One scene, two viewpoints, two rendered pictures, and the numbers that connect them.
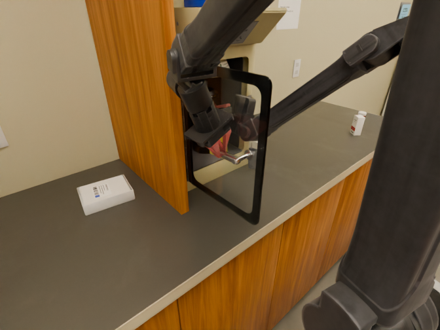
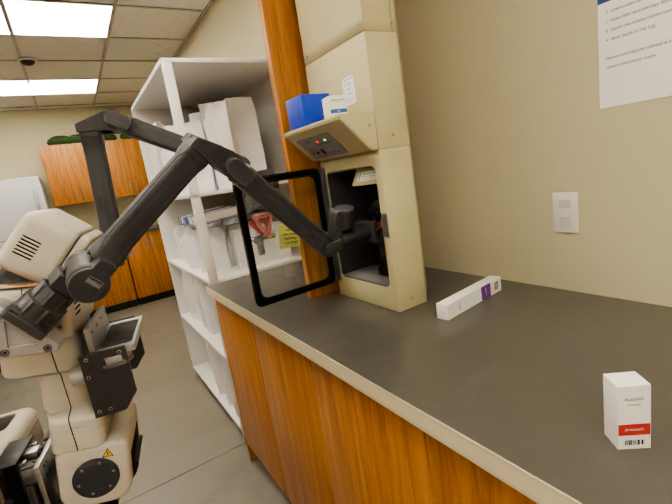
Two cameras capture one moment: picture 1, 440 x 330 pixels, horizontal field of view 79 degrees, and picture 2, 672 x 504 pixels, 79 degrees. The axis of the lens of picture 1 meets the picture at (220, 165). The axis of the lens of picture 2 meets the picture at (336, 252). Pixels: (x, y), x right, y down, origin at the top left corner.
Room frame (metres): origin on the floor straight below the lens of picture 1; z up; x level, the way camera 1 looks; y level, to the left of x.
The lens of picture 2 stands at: (1.02, -1.27, 1.38)
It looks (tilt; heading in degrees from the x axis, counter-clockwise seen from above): 11 degrees down; 99
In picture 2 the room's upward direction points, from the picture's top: 9 degrees counter-clockwise
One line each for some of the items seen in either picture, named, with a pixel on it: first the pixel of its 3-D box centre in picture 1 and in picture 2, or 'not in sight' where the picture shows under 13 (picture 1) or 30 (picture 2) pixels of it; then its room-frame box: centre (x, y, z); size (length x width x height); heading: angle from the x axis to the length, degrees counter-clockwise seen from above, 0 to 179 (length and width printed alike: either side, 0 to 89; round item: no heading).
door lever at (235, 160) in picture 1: (231, 153); not in sight; (0.58, -0.03, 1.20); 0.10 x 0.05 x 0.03; 43
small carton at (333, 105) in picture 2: not in sight; (334, 108); (0.87, -0.08, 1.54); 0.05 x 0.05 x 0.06; 31
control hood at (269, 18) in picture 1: (233, 28); (327, 140); (0.83, -0.04, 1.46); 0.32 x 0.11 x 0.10; 131
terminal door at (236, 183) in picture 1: (219, 143); (288, 235); (0.66, 0.00, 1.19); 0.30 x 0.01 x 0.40; 43
